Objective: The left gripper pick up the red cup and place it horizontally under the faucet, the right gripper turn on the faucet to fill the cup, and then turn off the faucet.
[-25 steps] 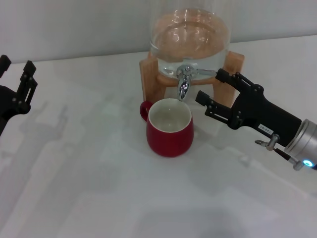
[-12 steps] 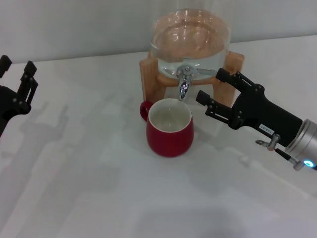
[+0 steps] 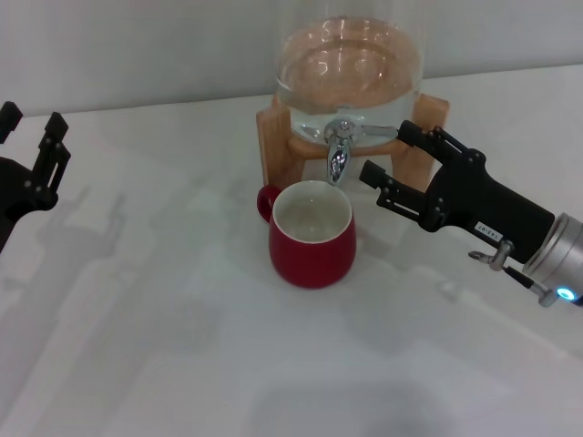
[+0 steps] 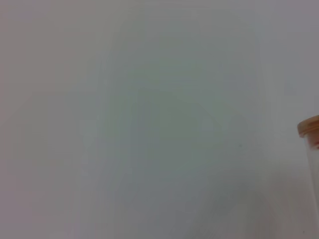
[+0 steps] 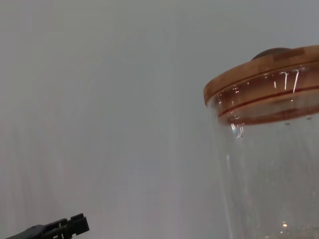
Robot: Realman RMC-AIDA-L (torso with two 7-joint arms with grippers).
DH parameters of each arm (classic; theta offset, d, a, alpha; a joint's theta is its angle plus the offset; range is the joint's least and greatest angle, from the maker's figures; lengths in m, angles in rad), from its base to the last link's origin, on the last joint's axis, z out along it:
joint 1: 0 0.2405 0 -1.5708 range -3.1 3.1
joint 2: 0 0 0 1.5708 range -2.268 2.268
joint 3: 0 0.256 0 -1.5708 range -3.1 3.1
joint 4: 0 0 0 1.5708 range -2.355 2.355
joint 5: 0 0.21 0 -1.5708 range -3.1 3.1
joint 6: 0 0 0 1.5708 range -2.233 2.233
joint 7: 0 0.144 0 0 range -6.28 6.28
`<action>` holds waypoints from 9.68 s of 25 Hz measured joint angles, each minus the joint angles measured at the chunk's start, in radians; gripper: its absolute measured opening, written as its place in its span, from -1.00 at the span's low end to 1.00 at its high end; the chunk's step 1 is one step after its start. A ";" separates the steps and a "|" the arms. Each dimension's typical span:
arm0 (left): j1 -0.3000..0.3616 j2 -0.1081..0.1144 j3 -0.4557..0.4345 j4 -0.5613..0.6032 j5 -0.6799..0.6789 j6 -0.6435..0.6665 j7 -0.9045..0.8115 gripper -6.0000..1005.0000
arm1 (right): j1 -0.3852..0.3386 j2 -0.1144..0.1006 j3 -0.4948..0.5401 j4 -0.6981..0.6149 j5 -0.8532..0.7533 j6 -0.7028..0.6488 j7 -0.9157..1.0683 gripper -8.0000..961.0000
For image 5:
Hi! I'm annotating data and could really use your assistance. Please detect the metal lid handle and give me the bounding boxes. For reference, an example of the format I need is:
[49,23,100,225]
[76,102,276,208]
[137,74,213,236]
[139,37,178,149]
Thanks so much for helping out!
[251,47,292,60]

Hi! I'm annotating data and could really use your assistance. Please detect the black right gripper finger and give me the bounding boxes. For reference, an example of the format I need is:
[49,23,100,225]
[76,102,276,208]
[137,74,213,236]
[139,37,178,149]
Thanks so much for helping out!
[4,213,90,239]

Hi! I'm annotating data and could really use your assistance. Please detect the glass dispenser jar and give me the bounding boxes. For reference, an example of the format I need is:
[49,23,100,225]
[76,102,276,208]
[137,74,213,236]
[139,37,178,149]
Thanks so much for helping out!
[206,64,319,239]

